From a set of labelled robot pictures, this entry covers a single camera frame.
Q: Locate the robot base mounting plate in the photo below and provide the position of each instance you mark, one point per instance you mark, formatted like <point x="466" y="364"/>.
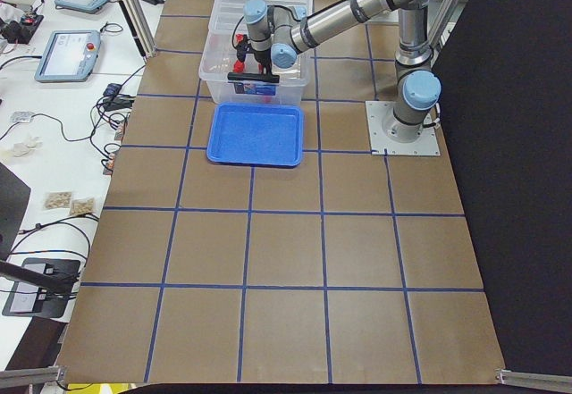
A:
<point x="390" y="137"/>

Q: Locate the blue plastic tray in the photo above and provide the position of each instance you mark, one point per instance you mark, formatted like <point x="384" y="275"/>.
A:
<point x="255" y="134"/>

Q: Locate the aluminium frame post left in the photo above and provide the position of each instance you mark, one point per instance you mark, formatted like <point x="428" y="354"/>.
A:
<point x="139" y="29"/>

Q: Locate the black stand plate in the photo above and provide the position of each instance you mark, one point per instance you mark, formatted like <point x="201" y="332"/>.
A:
<point x="41" y="287"/>

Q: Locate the small parts bag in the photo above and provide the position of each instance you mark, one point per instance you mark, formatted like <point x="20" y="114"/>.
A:
<point x="57" y="200"/>
<point x="82" y="206"/>

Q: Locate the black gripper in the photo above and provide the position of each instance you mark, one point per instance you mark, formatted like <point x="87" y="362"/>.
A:
<point x="262" y="57"/>

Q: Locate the clear plastic storage box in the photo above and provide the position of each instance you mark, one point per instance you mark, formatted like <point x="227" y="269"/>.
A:
<point x="218" y="59"/>

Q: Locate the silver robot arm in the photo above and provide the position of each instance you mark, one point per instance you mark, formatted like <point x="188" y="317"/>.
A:
<point x="277" y="35"/>

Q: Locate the near teach pendant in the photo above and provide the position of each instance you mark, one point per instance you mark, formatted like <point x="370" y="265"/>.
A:
<point x="70" y="56"/>

